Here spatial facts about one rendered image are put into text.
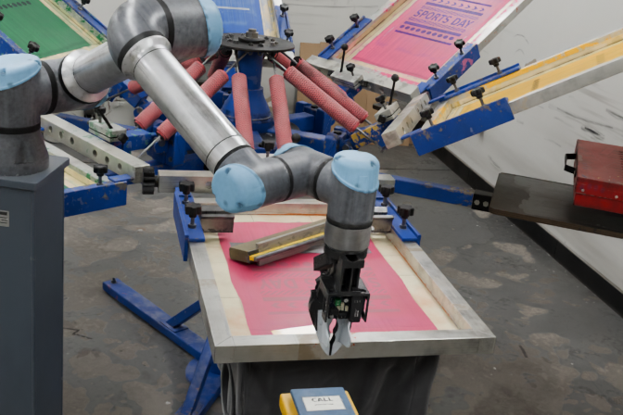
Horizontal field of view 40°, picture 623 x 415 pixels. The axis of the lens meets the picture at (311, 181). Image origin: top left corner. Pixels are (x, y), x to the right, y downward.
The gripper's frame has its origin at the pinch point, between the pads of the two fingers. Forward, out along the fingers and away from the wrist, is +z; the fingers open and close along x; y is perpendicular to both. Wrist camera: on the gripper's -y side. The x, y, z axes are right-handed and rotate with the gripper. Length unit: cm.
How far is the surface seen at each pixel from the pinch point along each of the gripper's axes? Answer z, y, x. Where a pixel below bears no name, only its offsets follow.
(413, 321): 12.9, -30.9, 27.8
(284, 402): 13.2, -3.0, -6.1
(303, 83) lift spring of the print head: -12, -144, 24
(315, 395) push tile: 11.4, -2.3, -0.7
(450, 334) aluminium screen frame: 9.4, -19.0, 31.3
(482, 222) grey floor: 109, -320, 185
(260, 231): 13, -81, 2
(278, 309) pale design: 13.1, -37.1, -1.0
